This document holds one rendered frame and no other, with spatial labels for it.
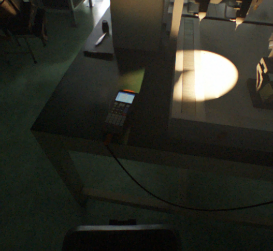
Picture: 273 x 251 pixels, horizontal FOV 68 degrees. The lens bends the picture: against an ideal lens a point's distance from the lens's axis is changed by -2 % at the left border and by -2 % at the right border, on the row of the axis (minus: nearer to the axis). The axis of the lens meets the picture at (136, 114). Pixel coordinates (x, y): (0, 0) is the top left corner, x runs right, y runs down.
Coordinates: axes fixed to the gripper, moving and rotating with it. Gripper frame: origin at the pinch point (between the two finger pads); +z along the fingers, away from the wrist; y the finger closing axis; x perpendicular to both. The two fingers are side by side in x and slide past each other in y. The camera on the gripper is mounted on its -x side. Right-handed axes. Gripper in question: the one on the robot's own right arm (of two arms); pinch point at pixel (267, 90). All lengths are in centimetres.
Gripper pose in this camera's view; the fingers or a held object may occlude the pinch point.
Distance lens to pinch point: 72.7
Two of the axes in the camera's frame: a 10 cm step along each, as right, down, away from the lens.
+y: -9.9, -1.4, 1.0
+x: -1.7, 7.5, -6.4
